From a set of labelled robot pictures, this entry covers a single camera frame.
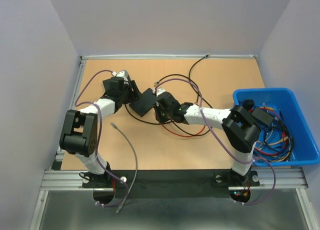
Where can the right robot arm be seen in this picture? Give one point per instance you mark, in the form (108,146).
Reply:
(239,126)

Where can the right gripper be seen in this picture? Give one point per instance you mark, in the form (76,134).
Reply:
(161,118)

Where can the blue plastic bin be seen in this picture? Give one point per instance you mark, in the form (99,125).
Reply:
(288,141)

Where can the aluminium front rail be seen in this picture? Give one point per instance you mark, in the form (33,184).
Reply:
(286,178)

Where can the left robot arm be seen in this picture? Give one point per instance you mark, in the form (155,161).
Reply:
(79,135)

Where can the black power adapter in bin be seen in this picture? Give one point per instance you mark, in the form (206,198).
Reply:
(262,117)

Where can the black ethernet cable short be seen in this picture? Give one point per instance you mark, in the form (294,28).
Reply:
(179,86)

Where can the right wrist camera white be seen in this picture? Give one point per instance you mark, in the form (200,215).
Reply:
(158,91)

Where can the black network switch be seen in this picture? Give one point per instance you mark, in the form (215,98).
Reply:
(144,104)

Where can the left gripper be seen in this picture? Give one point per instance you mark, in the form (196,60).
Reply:
(134,94)

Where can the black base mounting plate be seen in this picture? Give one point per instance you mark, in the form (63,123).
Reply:
(165,184)

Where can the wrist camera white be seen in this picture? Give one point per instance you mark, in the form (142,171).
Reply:
(158,91)
(122,74)

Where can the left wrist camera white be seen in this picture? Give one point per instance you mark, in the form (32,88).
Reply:
(122,74)

